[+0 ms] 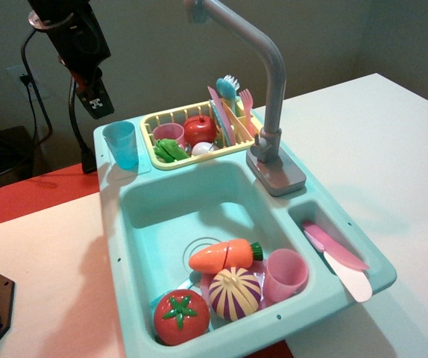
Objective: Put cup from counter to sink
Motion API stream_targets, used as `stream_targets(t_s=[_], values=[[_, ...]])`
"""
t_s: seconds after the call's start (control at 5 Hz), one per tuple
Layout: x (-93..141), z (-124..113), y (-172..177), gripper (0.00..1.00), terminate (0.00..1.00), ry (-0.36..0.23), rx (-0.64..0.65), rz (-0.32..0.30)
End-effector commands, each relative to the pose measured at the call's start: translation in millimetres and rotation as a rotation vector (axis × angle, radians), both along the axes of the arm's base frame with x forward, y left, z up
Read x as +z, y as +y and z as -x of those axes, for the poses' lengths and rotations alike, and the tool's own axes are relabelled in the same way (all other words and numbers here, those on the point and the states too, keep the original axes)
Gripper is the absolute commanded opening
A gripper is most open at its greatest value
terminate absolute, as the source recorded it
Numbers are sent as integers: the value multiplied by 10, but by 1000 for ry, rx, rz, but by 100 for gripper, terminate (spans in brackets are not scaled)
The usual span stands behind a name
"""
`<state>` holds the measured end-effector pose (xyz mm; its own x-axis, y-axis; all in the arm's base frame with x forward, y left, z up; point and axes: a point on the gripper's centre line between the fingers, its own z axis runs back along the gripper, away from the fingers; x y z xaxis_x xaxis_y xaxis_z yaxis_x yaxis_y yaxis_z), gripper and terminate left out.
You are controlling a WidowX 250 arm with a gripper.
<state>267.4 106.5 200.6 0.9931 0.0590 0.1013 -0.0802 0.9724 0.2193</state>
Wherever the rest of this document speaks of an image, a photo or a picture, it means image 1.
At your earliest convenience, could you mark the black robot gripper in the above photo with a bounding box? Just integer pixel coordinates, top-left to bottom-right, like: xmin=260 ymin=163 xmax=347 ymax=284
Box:
xmin=29 ymin=1 xmax=114 ymax=119

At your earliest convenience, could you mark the blue plastic cup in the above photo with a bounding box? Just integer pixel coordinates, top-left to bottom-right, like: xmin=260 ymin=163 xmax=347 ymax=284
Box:
xmin=102 ymin=121 xmax=139 ymax=170

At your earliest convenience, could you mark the pink cup in rack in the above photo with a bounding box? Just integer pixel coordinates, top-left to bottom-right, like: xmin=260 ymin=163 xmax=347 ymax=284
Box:
xmin=152 ymin=122 xmax=186 ymax=148

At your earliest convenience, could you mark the teal toy sink unit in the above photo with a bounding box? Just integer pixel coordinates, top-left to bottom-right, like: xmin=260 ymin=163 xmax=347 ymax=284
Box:
xmin=94 ymin=128 xmax=397 ymax=357

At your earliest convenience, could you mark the pink plate in sink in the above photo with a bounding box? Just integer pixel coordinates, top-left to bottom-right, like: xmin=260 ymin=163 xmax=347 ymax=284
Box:
xmin=198 ymin=261 xmax=268 ymax=310

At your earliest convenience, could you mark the pink cup in sink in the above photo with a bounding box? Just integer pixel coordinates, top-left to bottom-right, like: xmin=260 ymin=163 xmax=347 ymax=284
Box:
xmin=263 ymin=248 xmax=309 ymax=303

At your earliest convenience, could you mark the green toy vegetable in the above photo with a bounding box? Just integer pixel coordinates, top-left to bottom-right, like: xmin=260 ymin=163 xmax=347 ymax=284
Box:
xmin=154 ymin=139 xmax=189 ymax=163

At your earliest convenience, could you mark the yellow dish rack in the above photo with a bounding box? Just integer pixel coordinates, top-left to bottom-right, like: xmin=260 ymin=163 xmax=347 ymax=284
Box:
xmin=140 ymin=98 xmax=254 ymax=170

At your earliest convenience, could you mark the red toy apple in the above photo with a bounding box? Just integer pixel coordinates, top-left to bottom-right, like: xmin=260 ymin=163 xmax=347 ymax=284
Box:
xmin=183 ymin=115 xmax=217 ymax=147

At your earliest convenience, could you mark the white toy egg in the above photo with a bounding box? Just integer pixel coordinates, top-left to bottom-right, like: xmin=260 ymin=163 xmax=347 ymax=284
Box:
xmin=192 ymin=142 xmax=218 ymax=157

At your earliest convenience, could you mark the blue plate in rack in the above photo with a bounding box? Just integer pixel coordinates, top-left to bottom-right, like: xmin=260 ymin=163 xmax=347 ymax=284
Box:
xmin=210 ymin=99 xmax=236 ymax=146

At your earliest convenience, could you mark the blue dish brush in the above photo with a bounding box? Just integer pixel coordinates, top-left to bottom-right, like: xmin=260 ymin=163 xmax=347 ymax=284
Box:
xmin=215 ymin=75 xmax=240 ymax=113

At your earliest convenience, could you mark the pink toy knife in rack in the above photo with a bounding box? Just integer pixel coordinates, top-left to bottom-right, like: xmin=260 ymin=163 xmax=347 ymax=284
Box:
xmin=207 ymin=86 xmax=236 ymax=146

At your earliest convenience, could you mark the pink toy fork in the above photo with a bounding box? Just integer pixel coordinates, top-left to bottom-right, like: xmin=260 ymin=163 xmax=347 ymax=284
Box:
xmin=239 ymin=89 xmax=255 ymax=137

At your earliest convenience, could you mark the grey toy faucet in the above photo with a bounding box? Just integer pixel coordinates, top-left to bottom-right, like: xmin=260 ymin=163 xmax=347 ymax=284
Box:
xmin=184 ymin=1 xmax=306 ymax=197

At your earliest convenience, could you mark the orange toy carrot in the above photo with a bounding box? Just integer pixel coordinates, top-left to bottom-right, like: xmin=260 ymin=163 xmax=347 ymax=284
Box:
xmin=188 ymin=238 xmax=263 ymax=274

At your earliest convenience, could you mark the red toy tomato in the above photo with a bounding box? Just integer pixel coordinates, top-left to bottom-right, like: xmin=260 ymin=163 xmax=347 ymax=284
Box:
xmin=154 ymin=289 xmax=210 ymax=346

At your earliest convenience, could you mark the purple striped toy onion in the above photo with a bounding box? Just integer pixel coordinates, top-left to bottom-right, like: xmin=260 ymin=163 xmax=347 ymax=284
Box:
xmin=208 ymin=267 xmax=262 ymax=321

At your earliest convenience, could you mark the white toy spatula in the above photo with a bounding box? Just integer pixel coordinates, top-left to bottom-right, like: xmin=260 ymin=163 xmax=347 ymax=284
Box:
xmin=324 ymin=252 xmax=373 ymax=303

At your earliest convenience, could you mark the black cable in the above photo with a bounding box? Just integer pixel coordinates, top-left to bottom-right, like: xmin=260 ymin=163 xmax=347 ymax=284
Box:
xmin=20 ymin=28 xmax=98 ymax=175

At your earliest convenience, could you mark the wall power outlet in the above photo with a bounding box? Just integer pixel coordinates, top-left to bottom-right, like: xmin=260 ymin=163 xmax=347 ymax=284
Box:
xmin=5 ymin=64 xmax=50 ymax=101

